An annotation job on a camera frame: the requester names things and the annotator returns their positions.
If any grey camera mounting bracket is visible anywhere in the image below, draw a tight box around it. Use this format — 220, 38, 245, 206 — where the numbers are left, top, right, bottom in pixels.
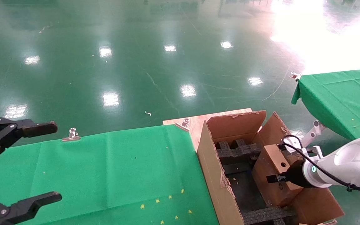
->
302, 120, 326, 157

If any large green tablecloth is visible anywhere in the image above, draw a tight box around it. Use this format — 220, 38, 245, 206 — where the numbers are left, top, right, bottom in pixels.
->
0, 124, 220, 225

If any green cloth on side table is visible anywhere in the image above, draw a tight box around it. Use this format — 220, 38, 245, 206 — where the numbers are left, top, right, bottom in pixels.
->
291, 67, 360, 141

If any black foam insert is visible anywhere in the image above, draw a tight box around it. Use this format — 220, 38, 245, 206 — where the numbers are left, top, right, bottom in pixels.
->
216, 139, 262, 166
242, 206, 297, 225

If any large open cardboard carton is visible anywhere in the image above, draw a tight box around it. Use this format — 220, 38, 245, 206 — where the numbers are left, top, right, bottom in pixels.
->
196, 110, 345, 225

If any small brown cardboard box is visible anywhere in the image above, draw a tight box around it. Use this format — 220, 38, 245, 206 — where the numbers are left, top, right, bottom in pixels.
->
252, 144, 304, 207

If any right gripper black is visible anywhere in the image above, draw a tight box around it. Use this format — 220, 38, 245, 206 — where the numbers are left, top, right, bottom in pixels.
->
266, 159, 309, 189

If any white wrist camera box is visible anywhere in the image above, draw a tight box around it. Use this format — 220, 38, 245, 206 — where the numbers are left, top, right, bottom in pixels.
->
282, 136, 303, 153

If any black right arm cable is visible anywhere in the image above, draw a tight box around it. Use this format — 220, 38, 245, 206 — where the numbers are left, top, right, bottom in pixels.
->
278, 135, 360, 192

